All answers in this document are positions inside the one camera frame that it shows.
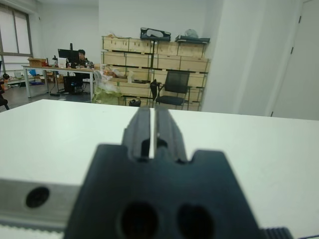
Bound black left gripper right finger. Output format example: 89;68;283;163
154;106;188;164

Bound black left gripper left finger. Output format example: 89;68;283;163
121;106;152;162

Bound brown cardboard box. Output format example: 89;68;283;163
27;57;48;67

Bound black folded chair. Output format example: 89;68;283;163
149;79;160;102

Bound green sack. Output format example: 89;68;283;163
91;86;123;106

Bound black mesh office chair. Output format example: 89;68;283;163
155;70;193;111

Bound white plastic bag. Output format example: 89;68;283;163
94;69;119;93

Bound stacked wooden crates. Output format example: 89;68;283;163
100;34;211;112

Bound black computer tower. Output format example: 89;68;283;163
63;75;83;94

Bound seated person in black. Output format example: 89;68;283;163
74;49;94;68

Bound black carrying case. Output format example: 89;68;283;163
140;27;171;42

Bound black flat tray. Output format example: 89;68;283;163
174;34;211;43

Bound black computer monitor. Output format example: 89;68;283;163
57;42;80;63

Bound white office desk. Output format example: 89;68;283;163
21;64;97;101

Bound black and red chair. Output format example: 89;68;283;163
0;59;10;111

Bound window with grey frame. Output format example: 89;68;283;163
0;3;34;73

